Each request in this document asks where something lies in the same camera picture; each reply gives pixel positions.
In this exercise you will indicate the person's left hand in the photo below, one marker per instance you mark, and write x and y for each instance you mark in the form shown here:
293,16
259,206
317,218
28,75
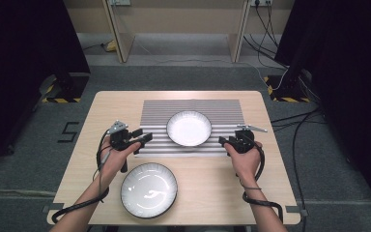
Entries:
114,161

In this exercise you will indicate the person's right hand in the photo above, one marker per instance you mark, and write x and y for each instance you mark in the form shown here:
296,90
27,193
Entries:
246,164

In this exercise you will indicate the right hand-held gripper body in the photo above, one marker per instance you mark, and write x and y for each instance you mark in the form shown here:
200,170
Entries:
243,141

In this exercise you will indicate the black stand with striped base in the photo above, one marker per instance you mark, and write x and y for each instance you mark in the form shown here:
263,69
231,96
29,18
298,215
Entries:
66,87
288,88

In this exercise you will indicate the white wall socket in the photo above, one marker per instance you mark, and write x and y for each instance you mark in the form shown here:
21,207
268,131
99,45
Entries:
261,2
119,2

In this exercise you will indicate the yellow floor object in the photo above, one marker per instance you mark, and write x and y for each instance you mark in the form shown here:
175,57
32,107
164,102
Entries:
110,46

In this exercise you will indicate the grey striped placemat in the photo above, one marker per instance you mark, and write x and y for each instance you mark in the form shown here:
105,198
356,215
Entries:
193,108

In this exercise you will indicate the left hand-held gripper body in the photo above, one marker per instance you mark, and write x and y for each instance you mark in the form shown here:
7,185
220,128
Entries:
119,140

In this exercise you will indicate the light wooden desk frame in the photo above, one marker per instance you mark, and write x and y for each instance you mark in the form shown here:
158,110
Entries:
177,19

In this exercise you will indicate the black curtain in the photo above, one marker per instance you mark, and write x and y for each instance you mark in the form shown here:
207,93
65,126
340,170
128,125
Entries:
351,80
22,64

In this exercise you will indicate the white plate with dark rim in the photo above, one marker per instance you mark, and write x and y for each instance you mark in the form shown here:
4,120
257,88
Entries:
189,128
149,190

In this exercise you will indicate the dark wrist band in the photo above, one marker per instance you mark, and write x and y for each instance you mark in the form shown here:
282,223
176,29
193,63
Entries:
252,188

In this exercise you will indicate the grey tape strip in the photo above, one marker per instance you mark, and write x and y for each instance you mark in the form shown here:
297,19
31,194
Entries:
53,208
297,210

